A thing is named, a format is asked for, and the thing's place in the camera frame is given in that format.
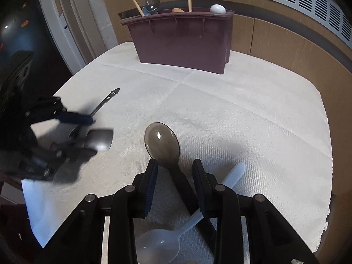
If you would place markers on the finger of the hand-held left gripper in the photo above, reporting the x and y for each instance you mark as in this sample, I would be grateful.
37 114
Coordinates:
68 151
77 118

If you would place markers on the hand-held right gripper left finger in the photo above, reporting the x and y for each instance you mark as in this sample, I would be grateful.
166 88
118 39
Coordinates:
150 195

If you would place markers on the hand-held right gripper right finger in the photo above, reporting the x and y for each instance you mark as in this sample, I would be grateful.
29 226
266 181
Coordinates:
199 187

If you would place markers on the square-bowl metal spoon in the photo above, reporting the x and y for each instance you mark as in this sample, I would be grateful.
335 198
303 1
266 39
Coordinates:
100 139

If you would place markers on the round-bowl metal spoon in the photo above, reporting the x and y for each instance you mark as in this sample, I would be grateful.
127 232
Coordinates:
106 101

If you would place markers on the white plastic spoon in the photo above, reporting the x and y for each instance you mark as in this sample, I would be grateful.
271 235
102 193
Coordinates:
156 246

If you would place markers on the maroon plastic utensil holder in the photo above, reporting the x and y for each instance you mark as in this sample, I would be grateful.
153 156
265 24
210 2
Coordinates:
178 41

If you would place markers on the blue-grey plastic spoon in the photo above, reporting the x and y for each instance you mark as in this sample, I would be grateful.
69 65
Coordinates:
151 2

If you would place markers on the wooden spoon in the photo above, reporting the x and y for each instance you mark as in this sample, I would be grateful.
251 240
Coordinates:
178 10

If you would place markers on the black refrigerator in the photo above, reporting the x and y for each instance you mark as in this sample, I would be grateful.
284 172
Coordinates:
22 19

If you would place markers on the white woven cloth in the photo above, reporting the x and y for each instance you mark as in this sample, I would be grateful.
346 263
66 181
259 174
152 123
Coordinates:
220 115

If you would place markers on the white shelf unit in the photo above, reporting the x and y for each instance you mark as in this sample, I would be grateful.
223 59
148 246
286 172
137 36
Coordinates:
60 24

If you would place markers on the wooden kitchen cabinet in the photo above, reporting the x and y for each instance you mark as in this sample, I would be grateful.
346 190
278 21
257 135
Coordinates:
275 46

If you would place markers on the wooden door frame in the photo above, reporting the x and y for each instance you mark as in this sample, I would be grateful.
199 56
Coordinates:
90 16

